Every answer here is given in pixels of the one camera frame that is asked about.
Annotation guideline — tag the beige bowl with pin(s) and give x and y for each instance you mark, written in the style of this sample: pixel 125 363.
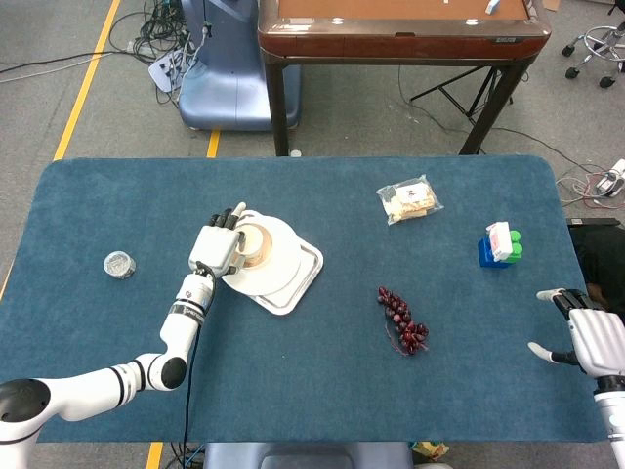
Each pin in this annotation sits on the beige bowl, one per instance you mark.
pixel 268 244

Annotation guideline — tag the office chair base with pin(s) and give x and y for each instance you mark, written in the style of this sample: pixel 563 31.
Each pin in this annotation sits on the office chair base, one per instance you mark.
pixel 600 44

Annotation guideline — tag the yellow snack packet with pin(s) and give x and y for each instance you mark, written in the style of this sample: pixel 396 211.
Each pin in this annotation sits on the yellow snack packet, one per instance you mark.
pixel 430 450

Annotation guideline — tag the silver metal tray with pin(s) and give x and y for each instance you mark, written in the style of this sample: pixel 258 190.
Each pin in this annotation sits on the silver metal tray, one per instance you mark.
pixel 312 264

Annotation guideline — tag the green toy block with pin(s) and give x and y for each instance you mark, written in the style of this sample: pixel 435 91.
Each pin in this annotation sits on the green toy block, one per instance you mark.
pixel 516 249

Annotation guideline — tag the black tripod stand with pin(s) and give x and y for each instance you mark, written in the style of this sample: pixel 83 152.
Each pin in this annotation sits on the black tripod stand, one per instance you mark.
pixel 459 95

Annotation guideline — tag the grey blue robot torso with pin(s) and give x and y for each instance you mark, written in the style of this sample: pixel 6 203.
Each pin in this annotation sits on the grey blue robot torso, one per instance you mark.
pixel 303 456

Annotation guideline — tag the white power strip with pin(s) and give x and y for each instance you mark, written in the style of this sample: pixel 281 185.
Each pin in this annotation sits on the white power strip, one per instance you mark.
pixel 163 71
pixel 612 176

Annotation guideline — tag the single white mahjong tile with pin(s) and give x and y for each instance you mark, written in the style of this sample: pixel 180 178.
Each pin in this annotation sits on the single white mahjong tile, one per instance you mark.
pixel 493 6

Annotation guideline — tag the bagged crackers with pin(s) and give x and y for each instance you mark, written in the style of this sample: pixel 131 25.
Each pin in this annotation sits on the bagged crackers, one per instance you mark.
pixel 410 200

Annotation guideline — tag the brown mahjong table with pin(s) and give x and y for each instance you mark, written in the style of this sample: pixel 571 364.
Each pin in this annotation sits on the brown mahjong table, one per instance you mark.
pixel 400 41

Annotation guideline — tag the blue toy block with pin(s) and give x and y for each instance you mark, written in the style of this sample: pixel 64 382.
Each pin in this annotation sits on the blue toy block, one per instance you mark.
pixel 487 254

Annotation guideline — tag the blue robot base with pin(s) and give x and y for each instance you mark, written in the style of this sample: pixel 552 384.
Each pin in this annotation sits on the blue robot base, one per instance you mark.
pixel 220 88

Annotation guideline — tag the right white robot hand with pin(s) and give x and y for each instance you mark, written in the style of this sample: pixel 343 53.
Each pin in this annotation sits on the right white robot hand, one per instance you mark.
pixel 600 342

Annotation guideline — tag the white round plate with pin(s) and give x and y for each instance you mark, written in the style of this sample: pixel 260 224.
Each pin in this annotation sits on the white round plate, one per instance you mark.
pixel 283 266

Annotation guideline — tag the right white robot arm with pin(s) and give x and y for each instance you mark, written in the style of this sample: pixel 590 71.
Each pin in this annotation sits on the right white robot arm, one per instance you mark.
pixel 612 415

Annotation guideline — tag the small round grey tin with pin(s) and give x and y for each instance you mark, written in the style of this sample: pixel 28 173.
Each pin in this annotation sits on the small round grey tin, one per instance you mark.
pixel 118 265

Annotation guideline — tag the red grape bunch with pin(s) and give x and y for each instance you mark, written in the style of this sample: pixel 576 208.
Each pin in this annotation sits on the red grape bunch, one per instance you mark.
pixel 403 320

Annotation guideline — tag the blue table cloth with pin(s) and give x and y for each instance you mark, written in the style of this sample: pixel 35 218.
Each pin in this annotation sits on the blue table cloth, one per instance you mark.
pixel 312 381

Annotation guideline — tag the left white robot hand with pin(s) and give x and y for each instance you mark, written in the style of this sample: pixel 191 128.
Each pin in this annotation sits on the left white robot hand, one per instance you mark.
pixel 215 246

